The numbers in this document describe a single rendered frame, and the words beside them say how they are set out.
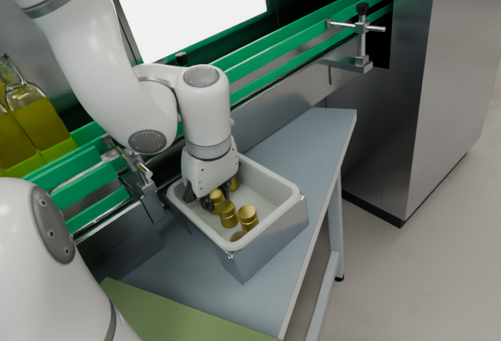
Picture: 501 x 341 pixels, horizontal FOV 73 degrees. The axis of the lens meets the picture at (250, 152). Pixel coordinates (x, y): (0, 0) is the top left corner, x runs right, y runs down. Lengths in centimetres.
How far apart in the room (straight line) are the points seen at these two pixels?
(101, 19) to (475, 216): 163
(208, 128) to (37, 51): 41
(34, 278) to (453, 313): 137
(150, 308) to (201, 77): 33
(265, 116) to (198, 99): 43
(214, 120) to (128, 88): 14
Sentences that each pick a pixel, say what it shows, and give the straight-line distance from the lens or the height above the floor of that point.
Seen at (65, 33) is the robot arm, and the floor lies 118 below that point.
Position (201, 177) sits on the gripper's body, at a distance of 57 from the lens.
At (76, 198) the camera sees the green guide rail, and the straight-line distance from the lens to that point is 60.
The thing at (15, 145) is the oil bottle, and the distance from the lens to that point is 67.
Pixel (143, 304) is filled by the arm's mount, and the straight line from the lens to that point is 54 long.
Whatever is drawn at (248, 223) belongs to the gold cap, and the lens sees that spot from 62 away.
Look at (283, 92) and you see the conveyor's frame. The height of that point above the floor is 85.
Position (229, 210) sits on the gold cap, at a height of 81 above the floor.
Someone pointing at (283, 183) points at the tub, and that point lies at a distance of 62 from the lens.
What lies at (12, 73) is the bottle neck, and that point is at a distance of 65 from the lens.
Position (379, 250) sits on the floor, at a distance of 157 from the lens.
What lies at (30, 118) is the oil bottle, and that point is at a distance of 66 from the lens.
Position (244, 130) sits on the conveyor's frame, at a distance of 83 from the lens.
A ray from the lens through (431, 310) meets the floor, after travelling 146.
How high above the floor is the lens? 126
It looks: 36 degrees down
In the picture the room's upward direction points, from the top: 13 degrees counter-clockwise
